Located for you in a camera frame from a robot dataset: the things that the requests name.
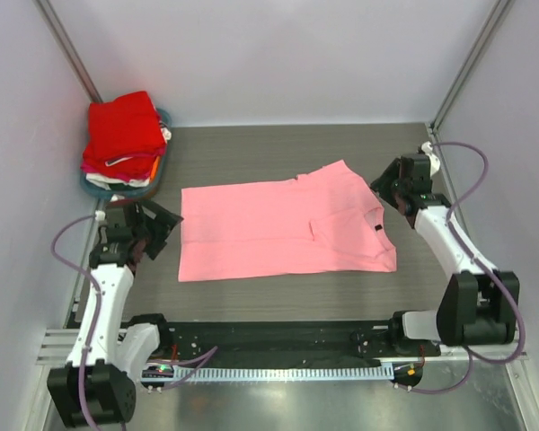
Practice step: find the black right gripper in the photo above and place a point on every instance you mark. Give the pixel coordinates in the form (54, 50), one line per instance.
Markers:
(391, 178)

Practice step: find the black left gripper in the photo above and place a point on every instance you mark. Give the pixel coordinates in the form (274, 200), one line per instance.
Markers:
(152, 229)

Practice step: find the pink t-shirt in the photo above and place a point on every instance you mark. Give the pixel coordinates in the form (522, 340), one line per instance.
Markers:
(322, 221)

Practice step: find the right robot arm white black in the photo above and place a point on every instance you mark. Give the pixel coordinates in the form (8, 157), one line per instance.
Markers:
(479, 304)

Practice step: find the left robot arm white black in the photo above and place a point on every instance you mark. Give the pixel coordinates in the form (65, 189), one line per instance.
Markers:
(96, 385)

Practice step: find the teal plastic basket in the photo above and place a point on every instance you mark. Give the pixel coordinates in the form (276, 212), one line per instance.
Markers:
(126, 191)

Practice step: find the orange folded t-shirt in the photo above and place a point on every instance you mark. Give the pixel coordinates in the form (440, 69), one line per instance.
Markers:
(154, 167)

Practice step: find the white folded t-shirt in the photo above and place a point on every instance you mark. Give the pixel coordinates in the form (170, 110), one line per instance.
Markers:
(105, 182)

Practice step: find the red folded t-shirt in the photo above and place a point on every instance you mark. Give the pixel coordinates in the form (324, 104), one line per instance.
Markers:
(128, 127)

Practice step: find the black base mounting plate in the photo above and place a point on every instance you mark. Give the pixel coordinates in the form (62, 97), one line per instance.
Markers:
(292, 344)

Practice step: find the aluminium frame rail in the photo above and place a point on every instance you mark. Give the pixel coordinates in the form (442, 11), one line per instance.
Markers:
(56, 346)

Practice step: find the white slotted cable duct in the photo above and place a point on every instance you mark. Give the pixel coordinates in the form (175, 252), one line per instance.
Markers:
(164, 375)

